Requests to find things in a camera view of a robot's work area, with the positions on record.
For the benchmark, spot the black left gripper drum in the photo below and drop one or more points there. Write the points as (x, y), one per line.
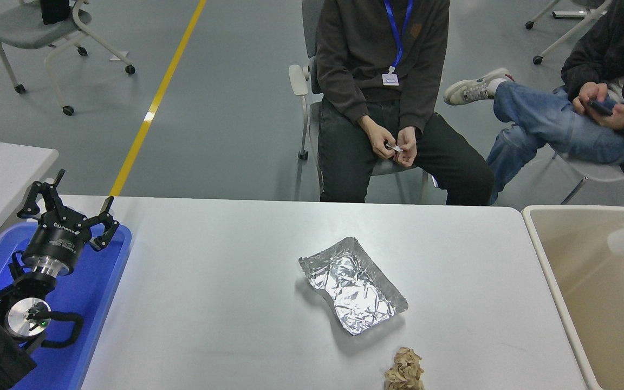
(56, 238)

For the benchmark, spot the blue plastic tray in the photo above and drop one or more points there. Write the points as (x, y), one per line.
(90, 292)

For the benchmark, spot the silver foil tray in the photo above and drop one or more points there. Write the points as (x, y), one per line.
(352, 287)

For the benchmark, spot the person's right hand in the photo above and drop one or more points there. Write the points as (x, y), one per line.
(379, 142)
(588, 95)

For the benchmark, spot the person's left hand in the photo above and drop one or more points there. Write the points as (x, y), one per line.
(407, 149)
(619, 120)

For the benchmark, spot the grey wheeled chair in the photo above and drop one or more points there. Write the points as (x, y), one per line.
(24, 24)

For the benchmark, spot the grey chair with white armrest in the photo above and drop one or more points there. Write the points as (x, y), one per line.
(297, 80)

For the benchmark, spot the white chair legs with wheels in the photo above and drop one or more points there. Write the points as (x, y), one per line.
(574, 14)

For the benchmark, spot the black item on chair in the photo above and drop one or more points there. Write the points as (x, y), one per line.
(53, 11)

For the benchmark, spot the crumpled tan paper ball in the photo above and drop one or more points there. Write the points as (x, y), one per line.
(405, 371)

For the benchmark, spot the person with crossed legs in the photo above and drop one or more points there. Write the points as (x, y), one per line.
(539, 119)

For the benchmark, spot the white seat chair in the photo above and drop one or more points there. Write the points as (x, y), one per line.
(599, 170)

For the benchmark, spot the small white paper slip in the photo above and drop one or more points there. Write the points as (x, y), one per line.
(395, 147)

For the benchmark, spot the black phone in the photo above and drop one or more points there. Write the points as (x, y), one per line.
(599, 107)

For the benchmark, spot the large pale plastic bin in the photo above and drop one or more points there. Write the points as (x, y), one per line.
(588, 303)

